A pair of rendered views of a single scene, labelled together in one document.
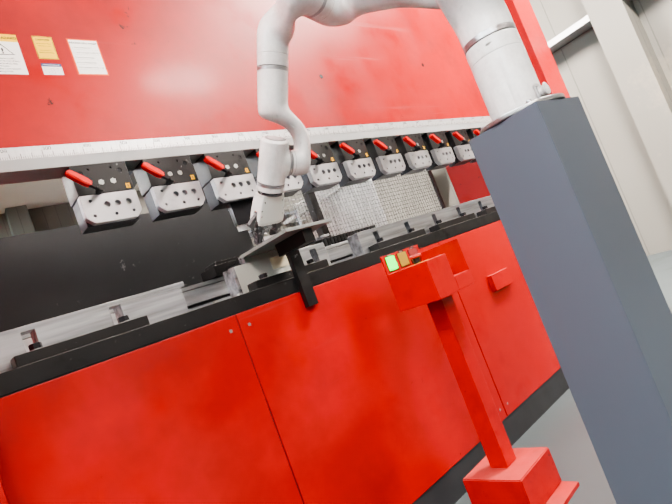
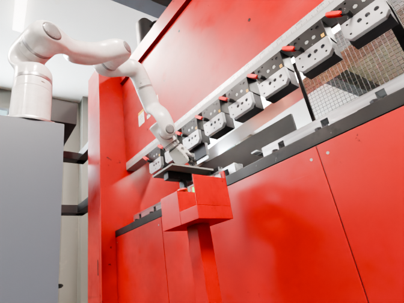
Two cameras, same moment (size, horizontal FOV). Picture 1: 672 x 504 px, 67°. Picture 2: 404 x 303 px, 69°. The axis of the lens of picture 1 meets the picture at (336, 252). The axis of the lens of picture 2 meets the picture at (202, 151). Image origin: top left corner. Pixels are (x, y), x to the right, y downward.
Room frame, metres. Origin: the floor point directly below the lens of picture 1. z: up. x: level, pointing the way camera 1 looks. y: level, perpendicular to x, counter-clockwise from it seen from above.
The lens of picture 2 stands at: (1.67, -1.30, 0.49)
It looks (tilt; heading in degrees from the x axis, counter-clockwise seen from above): 23 degrees up; 90
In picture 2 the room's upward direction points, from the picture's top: 9 degrees counter-clockwise
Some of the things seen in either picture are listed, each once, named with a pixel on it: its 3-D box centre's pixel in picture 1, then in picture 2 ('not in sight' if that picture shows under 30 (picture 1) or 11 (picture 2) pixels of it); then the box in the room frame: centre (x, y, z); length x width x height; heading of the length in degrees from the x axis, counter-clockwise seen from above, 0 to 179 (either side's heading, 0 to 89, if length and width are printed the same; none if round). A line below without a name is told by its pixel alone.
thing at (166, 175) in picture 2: (305, 269); (180, 193); (1.52, 0.11, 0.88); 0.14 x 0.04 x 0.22; 43
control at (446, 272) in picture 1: (427, 270); (194, 200); (1.61, -0.25, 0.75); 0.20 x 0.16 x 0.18; 135
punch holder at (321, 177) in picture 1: (315, 167); (244, 100); (1.91, -0.04, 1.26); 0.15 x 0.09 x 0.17; 133
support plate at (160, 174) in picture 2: (284, 238); (183, 173); (1.55, 0.13, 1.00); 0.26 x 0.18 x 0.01; 43
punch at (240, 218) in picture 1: (246, 215); (201, 153); (1.66, 0.23, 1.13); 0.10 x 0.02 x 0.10; 133
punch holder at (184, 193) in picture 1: (170, 187); (176, 148); (1.50, 0.40, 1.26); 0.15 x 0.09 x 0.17; 133
